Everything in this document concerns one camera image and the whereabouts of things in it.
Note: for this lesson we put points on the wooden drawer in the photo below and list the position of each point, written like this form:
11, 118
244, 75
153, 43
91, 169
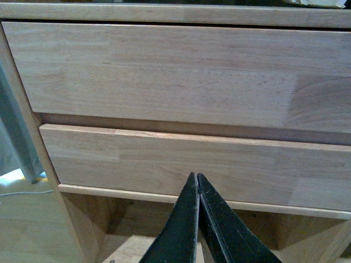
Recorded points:
291, 79
244, 170

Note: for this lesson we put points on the upper left wooden drawer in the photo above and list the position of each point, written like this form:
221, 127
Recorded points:
291, 79

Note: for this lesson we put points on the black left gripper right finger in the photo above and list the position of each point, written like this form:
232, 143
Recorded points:
226, 235

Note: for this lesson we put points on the left wooden shelf unit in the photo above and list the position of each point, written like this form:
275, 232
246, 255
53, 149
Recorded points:
116, 224

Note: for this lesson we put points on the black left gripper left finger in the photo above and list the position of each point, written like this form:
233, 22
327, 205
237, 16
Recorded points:
177, 242

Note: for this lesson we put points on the lower left wooden drawer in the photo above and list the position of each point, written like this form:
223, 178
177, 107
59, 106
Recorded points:
244, 170

